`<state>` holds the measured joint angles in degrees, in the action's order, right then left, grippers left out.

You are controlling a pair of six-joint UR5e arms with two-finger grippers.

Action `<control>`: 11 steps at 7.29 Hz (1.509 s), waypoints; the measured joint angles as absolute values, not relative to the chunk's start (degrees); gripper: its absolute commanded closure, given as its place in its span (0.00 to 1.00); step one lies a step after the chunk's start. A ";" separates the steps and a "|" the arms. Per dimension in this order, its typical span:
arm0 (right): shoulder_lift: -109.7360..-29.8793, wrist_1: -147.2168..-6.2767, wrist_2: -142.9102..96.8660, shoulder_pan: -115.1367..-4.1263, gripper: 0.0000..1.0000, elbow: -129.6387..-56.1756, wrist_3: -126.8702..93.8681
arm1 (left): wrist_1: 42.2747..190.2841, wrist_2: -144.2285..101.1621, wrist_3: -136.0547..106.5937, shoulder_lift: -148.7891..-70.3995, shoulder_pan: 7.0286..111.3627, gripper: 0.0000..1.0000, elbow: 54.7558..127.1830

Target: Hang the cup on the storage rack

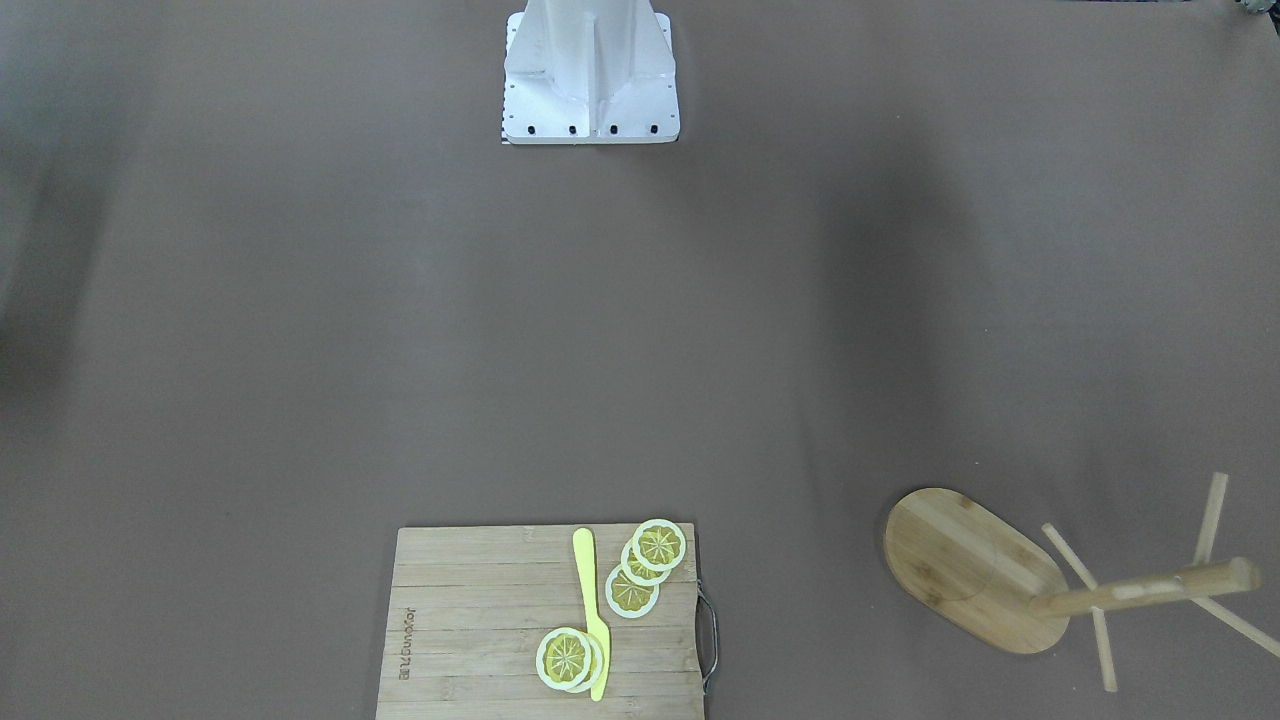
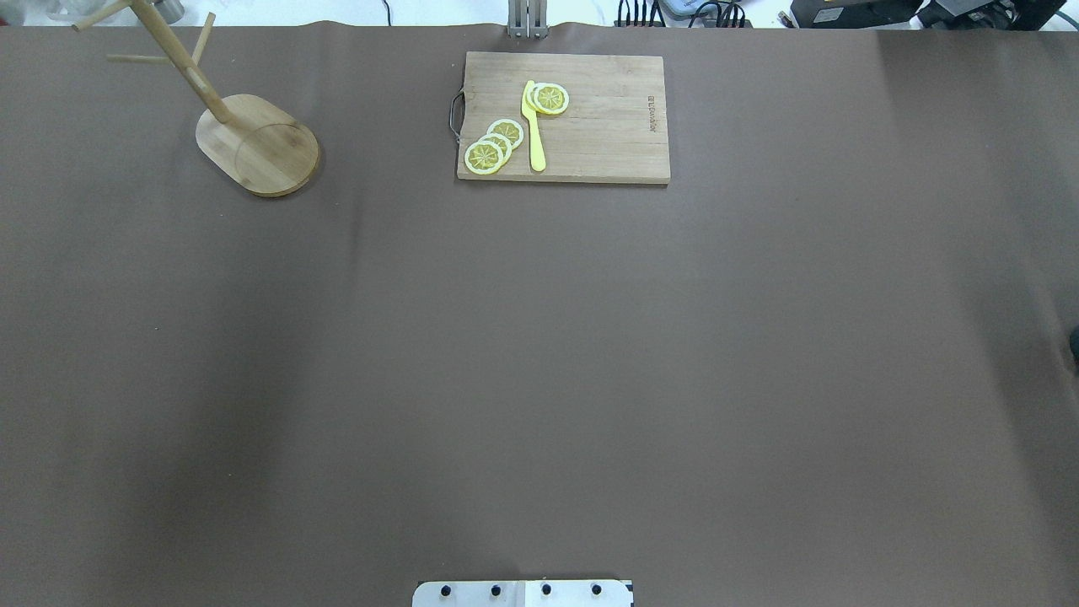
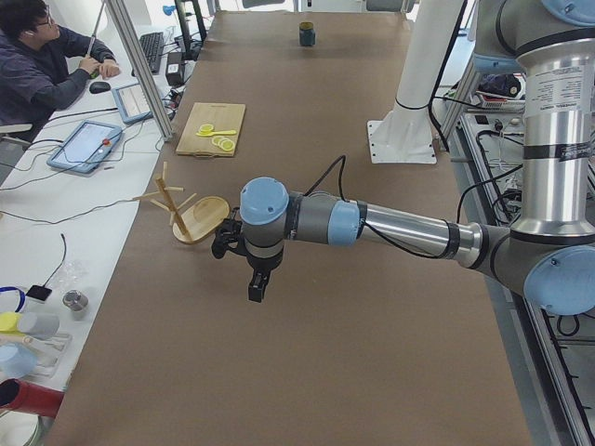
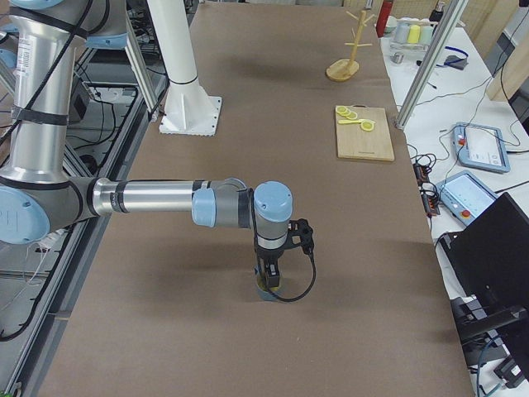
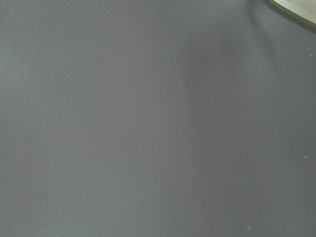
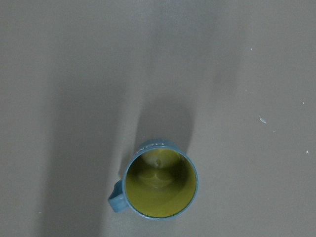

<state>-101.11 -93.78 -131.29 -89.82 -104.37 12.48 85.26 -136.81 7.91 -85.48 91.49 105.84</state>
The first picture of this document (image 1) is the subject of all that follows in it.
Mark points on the wooden cup storage rack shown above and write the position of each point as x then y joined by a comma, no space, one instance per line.
982,574

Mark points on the lemon slice top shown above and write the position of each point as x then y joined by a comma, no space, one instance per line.
659,545

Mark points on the lemon slice middle stack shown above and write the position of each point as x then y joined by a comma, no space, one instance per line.
636,571

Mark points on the lemon slice stack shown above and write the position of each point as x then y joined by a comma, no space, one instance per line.
628,599
636,571

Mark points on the lemon slice lower stack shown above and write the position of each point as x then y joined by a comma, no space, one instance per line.
628,599

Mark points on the yellow plastic knife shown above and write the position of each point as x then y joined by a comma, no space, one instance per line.
584,554

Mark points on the lemon slice under front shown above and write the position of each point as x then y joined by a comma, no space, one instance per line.
596,666

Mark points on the bamboo cutting board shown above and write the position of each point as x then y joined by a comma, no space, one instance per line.
468,607

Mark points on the white metal robot mount base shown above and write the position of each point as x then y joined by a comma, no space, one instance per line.
589,73

